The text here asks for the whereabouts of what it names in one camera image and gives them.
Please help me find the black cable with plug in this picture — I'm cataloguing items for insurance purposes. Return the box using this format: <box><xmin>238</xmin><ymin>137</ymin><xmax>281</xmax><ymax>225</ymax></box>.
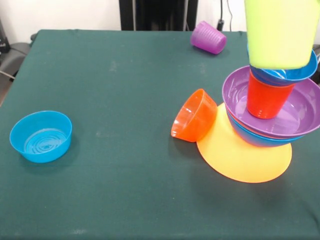
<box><xmin>216</xmin><ymin>0</ymin><xmax>225</xmax><ymax>32</ymax></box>

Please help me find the thin black cable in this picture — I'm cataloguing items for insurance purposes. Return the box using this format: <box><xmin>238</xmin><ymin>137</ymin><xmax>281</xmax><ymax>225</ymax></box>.
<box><xmin>224</xmin><ymin>0</ymin><xmax>235</xmax><ymax>32</ymax></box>

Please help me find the purple bowl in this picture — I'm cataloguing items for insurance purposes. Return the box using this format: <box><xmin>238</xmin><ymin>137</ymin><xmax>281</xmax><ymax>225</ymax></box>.
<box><xmin>221</xmin><ymin>66</ymin><xmax>320</xmax><ymax>138</ymax></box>

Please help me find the large light blue bowl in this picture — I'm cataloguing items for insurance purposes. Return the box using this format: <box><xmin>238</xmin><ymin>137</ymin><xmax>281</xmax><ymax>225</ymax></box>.
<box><xmin>226</xmin><ymin>107</ymin><xmax>311</xmax><ymax>147</ymax></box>

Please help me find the dark green tablecloth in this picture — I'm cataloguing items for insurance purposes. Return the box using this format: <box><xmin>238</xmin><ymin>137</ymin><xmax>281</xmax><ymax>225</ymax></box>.
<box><xmin>0</xmin><ymin>29</ymin><xmax>320</xmax><ymax>240</ymax></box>

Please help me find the large yellow-orange bowl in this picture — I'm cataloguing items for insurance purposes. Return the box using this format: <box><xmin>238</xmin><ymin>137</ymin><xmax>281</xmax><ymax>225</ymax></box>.
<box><xmin>196</xmin><ymin>102</ymin><xmax>293</xmax><ymax>184</ymax></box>

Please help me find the green cup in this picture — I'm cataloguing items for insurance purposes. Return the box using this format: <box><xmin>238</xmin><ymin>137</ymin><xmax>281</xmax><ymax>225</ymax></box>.
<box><xmin>244</xmin><ymin>0</ymin><xmax>319</xmax><ymax>71</ymax></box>

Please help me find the dark blue bowl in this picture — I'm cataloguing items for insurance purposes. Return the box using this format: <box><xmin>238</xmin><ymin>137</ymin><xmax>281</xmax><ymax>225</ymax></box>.
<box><xmin>246</xmin><ymin>43</ymin><xmax>319</xmax><ymax>87</ymax></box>

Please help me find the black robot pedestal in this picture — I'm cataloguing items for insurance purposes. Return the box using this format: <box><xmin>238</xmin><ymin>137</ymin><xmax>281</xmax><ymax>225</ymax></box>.
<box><xmin>119</xmin><ymin>0</ymin><xmax>198</xmax><ymax>32</ymax></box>

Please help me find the small orange bowl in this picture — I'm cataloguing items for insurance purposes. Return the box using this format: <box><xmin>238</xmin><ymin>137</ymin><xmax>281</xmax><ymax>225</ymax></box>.
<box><xmin>170</xmin><ymin>88</ymin><xmax>218</xmax><ymax>144</ymax></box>

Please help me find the orange cup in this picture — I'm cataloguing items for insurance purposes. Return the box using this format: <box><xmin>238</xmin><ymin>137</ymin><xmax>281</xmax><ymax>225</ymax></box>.
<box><xmin>246</xmin><ymin>72</ymin><xmax>296</xmax><ymax>120</ymax></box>

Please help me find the flat-bottomed light blue bowl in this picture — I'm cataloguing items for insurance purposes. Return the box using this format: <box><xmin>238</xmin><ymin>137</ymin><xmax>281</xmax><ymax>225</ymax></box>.
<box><xmin>9</xmin><ymin>110</ymin><xmax>73</xmax><ymax>164</ymax></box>

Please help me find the purple cup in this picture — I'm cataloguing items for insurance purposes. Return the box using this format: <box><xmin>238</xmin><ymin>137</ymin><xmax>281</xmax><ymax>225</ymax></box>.
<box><xmin>190</xmin><ymin>20</ymin><xmax>228</xmax><ymax>56</ymax></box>

